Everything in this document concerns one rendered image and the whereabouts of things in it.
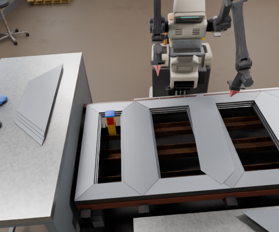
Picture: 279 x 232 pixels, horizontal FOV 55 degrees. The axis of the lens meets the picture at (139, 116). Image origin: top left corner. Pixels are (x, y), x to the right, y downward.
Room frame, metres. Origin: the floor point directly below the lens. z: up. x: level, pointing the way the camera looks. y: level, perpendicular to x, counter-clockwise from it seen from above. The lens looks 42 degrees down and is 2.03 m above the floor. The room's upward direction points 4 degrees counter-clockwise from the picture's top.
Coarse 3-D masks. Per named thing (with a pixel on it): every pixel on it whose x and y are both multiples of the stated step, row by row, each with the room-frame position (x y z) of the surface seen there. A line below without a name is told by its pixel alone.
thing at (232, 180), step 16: (160, 112) 1.36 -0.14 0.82; (256, 112) 1.29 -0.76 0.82; (192, 128) 1.18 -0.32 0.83; (224, 128) 1.14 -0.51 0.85; (96, 160) 0.97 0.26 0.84; (96, 176) 0.87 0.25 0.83; (160, 176) 0.85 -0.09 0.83; (240, 176) 0.80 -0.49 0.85; (192, 192) 0.73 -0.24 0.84; (208, 192) 0.73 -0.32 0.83
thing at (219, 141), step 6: (198, 138) 1.08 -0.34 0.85; (204, 138) 1.07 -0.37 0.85; (210, 138) 1.07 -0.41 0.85; (216, 138) 1.07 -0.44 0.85; (222, 138) 1.07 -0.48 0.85; (198, 144) 1.03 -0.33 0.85; (204, 144) 1.03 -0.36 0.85; (210, 144) 1.03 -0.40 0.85; (216, 144) 1.02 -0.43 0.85; (222, 144) 1.02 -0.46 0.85
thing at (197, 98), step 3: (198, 96) 1.47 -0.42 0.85; (201, 96) 1.47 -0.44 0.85; (204, 96) 1.46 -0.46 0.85; (192, 99) 1.44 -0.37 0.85; (195, 99) 1.44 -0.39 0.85; (198, 99) 1.43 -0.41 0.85; (201, 99) 1.43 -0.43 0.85; (204, 99) 1.43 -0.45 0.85; (207, 99) 1.43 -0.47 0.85; (210, 99) 1.42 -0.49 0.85
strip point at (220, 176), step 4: (204, 172) 0.84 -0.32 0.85; (208, 172) 0.83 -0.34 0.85; (212, 172) 0.83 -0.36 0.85; (216, 172) 0.83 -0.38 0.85; (220, 172) 0.83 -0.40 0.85; (224, 172) 0.83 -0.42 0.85; (228, 172) 0.83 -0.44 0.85; (232, 172) 0.82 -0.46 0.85; (212, 176) 0.81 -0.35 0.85; (216, 176) 0.81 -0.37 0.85; (220, 176) 0.80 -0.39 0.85; (224, 176) 0.80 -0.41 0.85; (228, 176) 0.80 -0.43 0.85; (216, 180) 0.78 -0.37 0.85; (220, 180) 0.78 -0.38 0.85; (224, 180) 0.78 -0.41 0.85
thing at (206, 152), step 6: (198, 150) 0.99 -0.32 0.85; (204, 150) 0.98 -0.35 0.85; (210, 150) 0.98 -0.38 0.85; (216, 150) 0.98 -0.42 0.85; (222, 150) 0.98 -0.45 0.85; (228, 150) 0.97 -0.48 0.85; (198, 156) 0.94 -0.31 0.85; (204, 156) 0.94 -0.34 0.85; (210, 156) 0.94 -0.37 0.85; (216, 156) 0.94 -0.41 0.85; (222, 156) 0.93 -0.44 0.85; (228, 156) 0.93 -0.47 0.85
